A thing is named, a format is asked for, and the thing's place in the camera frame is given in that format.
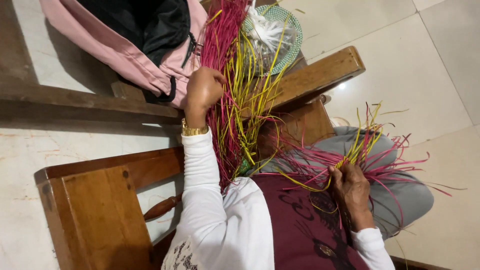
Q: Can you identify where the person's right hand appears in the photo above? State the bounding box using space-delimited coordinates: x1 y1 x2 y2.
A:
328 163 376 233

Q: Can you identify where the person's left hand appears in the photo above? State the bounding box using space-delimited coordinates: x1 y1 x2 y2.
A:
184 66 228 124

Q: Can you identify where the bundle of pink yellow straw strips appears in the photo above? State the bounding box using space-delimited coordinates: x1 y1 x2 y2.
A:
198 0 298 190

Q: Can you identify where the unfinished pink yellow straw weave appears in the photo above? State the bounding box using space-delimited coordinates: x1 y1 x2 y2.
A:
268 100 467 227

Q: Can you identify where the gold wrist watch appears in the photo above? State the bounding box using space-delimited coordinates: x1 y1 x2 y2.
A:
181 118 210 137

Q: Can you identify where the clear plastic bag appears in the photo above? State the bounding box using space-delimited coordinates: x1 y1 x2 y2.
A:
244 0 299 73

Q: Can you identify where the wooden bench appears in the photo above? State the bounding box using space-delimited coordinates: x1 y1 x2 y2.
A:
0 0 367 160

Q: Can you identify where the green woven round basket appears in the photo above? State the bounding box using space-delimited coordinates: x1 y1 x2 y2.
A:
241 4 304 76

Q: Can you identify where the pink backpack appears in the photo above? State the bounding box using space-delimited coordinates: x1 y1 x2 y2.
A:
39 0 209 110

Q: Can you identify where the maroon printed shirt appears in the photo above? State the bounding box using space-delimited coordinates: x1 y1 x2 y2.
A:
250 173 372 270

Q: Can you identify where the wooden chair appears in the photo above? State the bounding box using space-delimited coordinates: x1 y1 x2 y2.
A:
34 146 185 270

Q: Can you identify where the grey skirt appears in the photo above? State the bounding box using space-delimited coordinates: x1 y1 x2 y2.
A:
259 126 435 241

